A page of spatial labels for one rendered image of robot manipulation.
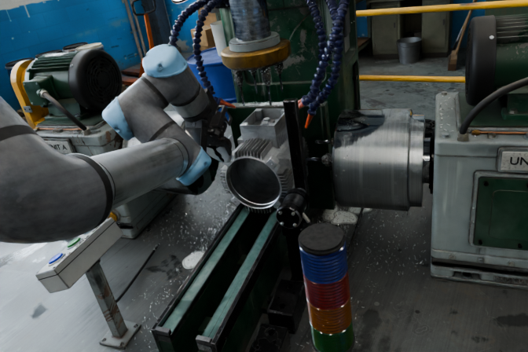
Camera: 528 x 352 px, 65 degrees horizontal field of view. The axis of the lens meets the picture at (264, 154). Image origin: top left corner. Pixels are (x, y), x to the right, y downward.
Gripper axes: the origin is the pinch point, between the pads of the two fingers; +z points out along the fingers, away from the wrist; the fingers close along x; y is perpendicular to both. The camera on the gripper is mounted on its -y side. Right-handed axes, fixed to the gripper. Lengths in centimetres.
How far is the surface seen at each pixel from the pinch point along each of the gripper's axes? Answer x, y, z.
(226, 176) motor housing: 1.5, -1.2, 5.5
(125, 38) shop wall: 463, 433, 316
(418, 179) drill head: -46.0, -0.5, 3.6
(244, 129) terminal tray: -2.4, 10.6, 0.6
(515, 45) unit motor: -63, 18, -16
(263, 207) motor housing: -7.5, -5.6, 13.4
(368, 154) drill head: -35.4, 2.9, -0.8
